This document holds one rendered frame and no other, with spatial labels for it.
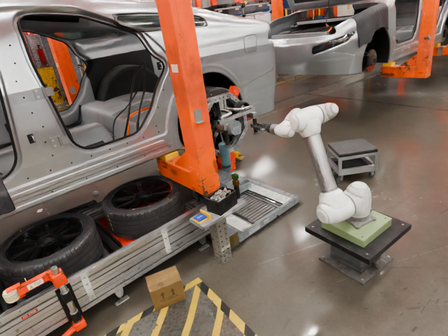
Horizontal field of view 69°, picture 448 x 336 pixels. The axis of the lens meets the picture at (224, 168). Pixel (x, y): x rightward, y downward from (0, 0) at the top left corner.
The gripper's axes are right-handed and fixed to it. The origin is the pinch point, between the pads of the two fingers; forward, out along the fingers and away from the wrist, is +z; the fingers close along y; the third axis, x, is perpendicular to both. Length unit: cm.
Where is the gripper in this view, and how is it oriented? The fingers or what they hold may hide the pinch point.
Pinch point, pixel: (255, 125)
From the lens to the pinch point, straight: 292.2
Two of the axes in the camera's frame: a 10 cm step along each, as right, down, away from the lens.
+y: 7.5, -3.7, 5.6
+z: -6.5, -2.4, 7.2
